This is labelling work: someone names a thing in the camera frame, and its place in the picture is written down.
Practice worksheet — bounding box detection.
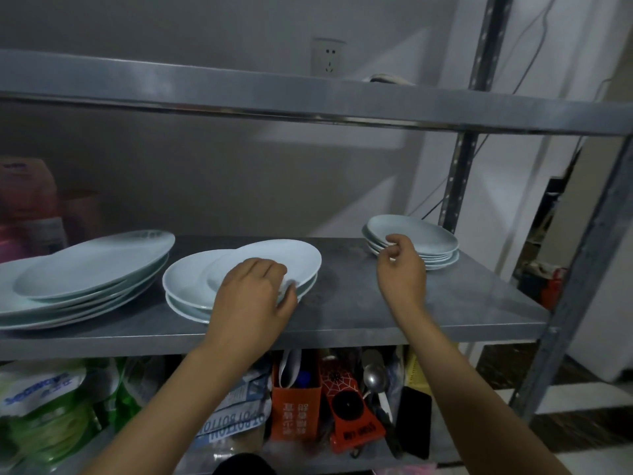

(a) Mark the person's right hand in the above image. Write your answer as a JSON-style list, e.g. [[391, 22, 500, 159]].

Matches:
[[377, 234, 429, 320]]

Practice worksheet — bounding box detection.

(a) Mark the person's left hand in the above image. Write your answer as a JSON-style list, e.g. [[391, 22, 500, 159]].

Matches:
[[205, 257, 299, 362]]

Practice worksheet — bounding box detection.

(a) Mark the grey metal shelf rack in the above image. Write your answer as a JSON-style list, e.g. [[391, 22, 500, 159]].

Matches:
[[0, 0, 633, 475]]

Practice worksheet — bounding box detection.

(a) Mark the stack of white plates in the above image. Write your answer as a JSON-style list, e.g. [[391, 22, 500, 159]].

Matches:
[[361, 214, 461, 271]]

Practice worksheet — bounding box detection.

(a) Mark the person's right forearm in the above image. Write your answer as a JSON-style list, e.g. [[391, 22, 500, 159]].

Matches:
[[395, 306, 572, 475]]

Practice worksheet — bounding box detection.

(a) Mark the person's left forearm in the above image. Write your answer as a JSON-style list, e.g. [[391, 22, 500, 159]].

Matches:
[[84, 340, 278, 475]]

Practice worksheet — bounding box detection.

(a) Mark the yellow packet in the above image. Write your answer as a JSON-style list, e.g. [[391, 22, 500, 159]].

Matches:
[[404, 348, 436, 394]]

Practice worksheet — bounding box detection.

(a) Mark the metal spoon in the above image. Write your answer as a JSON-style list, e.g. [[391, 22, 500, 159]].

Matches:
[[363, 363, 394, 424]]

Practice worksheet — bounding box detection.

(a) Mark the grey blue printed bag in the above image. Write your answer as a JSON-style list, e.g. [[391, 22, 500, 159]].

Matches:
[[195, 368, 273, 443]]

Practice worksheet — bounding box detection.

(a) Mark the orange paper bag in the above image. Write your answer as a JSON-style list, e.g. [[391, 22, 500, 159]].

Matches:
[[270, 350, 322, 441]]

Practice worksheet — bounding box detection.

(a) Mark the orange black web print gadget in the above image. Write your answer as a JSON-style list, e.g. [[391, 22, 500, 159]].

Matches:
[[318, 358, 386, 453]]

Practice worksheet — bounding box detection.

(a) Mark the black smartphone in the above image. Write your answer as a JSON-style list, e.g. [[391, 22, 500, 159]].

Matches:
[[395, 386, 434, 460]]

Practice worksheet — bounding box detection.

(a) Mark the red crate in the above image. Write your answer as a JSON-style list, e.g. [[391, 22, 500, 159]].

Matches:
[[539, 269, 567, 310]]

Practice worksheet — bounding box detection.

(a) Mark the pink cup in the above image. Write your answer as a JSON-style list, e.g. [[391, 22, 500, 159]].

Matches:
[[61, 192, 105, 238]]

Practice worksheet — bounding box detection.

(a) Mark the green white refill pouch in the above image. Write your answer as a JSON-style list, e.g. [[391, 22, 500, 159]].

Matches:
[[0, 363, 100, 463]]

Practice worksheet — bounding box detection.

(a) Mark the pink tube white cap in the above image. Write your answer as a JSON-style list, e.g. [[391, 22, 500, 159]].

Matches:
[[0, 158, 68, 253]]

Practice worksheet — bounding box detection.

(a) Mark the thin black cable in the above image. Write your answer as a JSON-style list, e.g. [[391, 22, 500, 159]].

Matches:
[[407, 138, 491, 218]]

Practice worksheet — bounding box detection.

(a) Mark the white cord bundle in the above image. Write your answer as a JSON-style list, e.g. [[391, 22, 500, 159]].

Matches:
[[363, 73, 416, 87]]

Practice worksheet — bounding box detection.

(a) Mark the white wall socket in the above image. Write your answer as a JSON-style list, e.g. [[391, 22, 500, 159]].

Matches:
[[310, 38, 347, 77]]

